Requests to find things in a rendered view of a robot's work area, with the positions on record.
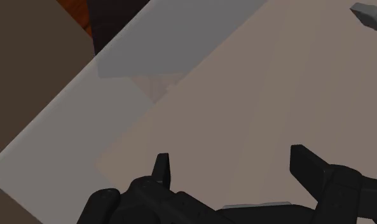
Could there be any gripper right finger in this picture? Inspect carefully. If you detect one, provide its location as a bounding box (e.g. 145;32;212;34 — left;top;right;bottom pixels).
289;144;377;224

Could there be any grey flat object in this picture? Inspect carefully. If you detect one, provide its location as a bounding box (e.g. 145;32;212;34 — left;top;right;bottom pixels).
349;2;377;35

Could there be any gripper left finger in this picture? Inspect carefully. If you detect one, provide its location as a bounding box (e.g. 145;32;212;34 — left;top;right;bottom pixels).
76;153;230;224

